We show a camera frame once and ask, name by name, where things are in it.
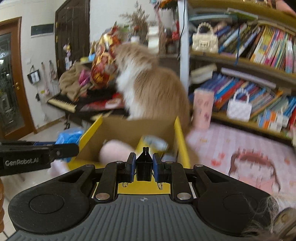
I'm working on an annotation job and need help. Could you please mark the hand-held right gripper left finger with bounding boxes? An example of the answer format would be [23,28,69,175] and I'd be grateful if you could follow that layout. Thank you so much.
[46,152,136,203]

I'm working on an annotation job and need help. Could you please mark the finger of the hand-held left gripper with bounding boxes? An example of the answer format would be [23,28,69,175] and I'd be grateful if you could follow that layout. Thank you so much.
[50,143,79,164]

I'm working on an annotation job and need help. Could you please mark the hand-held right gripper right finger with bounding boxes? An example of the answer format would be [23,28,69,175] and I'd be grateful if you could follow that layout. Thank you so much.
[153,152,241,203]

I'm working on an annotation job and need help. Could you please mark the black binder clip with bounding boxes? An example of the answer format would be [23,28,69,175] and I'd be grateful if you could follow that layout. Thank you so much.
[121,147,164,191]

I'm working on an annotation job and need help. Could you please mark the large pink plush pig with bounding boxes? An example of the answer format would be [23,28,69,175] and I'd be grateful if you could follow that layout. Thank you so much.
[99,139,140,164]

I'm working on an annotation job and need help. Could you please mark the yellow tape roll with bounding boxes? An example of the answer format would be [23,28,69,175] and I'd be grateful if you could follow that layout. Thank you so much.
[139,136,169,154]

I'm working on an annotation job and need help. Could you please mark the yellow cardboard box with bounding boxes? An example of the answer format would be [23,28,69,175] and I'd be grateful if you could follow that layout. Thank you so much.
[67,115,192,201]

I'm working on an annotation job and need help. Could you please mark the blue plastic bag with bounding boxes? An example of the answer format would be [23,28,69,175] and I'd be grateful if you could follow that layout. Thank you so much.
[55,128,84,146]

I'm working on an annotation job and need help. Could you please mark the piano keyboard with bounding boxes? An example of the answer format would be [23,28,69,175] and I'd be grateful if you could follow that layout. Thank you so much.
[47,93,78,114]

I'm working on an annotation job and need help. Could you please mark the pink cartoon desk mat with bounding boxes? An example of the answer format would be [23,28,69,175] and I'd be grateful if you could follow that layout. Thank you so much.
[185,123,296,204]

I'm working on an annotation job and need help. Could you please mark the brown cloth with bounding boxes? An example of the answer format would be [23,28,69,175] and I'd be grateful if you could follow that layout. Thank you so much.
[59,62,95,100]

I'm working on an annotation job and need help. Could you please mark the pink sticker tumbler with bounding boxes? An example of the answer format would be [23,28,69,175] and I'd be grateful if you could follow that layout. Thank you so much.
[193,89,215,129]

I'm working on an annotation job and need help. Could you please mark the fluffy ginger cat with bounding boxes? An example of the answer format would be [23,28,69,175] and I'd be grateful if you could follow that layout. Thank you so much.
[114,43,191,127]

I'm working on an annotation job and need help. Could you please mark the brown glazed door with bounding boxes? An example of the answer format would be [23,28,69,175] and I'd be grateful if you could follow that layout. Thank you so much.
[0,17,35,139]

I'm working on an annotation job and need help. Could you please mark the red gold foil decoration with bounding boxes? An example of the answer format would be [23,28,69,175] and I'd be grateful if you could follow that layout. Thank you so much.
[90,25,123,90]

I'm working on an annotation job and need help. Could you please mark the white quilted pearl handbag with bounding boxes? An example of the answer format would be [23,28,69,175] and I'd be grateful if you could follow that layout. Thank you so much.
[227,89,252,122]

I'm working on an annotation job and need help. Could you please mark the row of colourful books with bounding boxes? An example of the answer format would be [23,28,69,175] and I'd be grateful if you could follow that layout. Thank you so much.
[190,74,296,130]

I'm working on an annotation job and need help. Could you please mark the stack of thick books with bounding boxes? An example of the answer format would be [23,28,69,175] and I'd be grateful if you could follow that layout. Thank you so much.
[190,64,218,84]

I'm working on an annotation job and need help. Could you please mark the wooden bookshelf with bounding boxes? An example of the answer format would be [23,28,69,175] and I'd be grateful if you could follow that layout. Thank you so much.
[178,0,296,144]

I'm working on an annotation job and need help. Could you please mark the dark wooden door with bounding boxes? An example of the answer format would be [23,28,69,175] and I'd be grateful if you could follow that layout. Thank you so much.
[55,0,90,80]

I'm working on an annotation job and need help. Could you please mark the beige fuzzy cuff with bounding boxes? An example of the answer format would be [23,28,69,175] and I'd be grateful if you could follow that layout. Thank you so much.
[243,195,296,241]

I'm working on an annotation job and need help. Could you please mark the white flat board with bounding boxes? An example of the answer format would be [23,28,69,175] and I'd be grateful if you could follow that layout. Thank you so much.
[220,67,277,90]

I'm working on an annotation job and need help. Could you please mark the cream quilted handbag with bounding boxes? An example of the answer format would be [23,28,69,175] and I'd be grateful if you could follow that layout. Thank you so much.
[192,22,219,53]

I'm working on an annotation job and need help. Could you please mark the dried flower bunch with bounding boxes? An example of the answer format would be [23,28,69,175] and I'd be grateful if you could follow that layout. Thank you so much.
[119,1,151,35]

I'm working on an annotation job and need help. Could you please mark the row of slim picture books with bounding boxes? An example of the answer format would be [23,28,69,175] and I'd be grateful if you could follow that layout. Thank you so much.
[217,21,296,75]

